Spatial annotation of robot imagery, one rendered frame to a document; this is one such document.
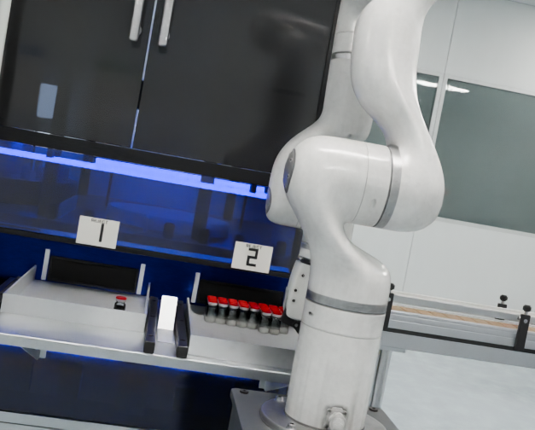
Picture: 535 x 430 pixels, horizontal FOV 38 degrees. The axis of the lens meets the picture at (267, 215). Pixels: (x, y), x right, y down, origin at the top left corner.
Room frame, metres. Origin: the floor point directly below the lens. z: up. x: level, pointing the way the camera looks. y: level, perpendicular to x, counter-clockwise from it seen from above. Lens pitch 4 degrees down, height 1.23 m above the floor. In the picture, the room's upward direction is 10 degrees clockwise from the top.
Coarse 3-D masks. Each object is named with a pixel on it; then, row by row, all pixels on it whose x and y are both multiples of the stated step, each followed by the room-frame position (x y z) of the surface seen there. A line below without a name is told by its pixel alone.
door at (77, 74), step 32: (32, 0) 1.63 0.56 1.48; (64, 0) 1.64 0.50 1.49; (96, 0) 1.65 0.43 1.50; (128, 0) 1.66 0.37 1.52; (32, 32) 1.63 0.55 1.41; (64, 32) 1.64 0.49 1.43; (96, 32) 1.65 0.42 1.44; (128, 32) 1.66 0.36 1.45; (32, 64) 1.63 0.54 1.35; (64, 64) 1.64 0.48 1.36; (96, 64) 1.65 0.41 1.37; (128, 64) 1.66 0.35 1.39; (0, 96) 1.62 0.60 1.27; (32, 96) 1.63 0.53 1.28; (64, 96) 1.64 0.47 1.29; (96, 96) 1.65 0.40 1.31; (128, 96) 1.66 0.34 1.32; (32, 128) 1.64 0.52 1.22; (64, 128) 1.64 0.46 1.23; (96, 128) 1.65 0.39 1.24; (128, 128) 1.66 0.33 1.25
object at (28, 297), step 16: (32, 272) 1.67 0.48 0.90; (16, 288) 1.49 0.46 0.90; (32, 288) 1.61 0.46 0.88; (48, 288) 1.64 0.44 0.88; (64, 288) 1.67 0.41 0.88; (80, 288) 1.70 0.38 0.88; (16, 304) 1.38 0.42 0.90; (32, 304) 1.38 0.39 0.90; (48, 304) 1.39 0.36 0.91; (64, 304) 1.39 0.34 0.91; (80, 304) 1.40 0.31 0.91; (96, 304) 1.57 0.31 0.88; (112, 304) 1.60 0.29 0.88; (128, 304) 1.63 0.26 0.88; (144, 304) 1.66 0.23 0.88; (64, 320) 1.39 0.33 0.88; (80, 320) 1.39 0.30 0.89; (96, 320) 1.40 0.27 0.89; (112, 320) 1.40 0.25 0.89; (128, 320) 1.41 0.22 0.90; (144, 320) 1.41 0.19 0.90
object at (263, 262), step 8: (240, 248) 1.69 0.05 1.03; (248, 248) 1.69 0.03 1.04; (256, 248) 1.70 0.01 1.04; (264, 248) 1.70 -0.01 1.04; (272, 248) 1.70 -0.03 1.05; (240, 256) 1.69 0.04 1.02; (264, 256) 1.70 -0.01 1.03; (232, 264) 1.69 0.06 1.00; (240, 264) 1.69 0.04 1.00; (256, 264) 1.70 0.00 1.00; (264, 264) 1.70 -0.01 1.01; (264, 272) 1.70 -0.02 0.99
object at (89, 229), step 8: (80, 216) 1.64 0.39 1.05; (80, 224) 1.64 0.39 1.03; (88, 224) 1.65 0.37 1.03; (96, 224) 1.65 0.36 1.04; (104, 224) 1.65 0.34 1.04; (112, 224) 1.65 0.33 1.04; (80, 232) 1.64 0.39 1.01; (88, 232) 1.65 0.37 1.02; (96, 232) 1.65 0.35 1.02; (104, 232) 1.65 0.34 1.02; (112, 232) 1.65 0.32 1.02; (80, 240) 1.64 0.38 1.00; (88, 240) 1.65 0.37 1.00; (96, 240) 1.65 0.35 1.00; (104, 240) 1.65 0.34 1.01; (112, 240) 1.65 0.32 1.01
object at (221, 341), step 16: (192, 320) 1.58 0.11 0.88; (192, 336) 1.31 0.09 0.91; (208, 336) 1.46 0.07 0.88; (224, 336) 1.49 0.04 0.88; (240, 336) 1.51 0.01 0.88; (256, 336) 1.54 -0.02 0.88; (272, 336) 1.57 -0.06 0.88; (288, 336) 1.59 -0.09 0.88; (192, 352) 1.31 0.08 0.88; (208, 352) 1.32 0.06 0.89; (224, 352) 1.32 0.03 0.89; (240, 352) 1.32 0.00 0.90; (256, 352) 1.33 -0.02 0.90; (272, 352) 1.33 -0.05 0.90; (288, 352) 1.34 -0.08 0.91; (288, 368) 1.34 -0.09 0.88
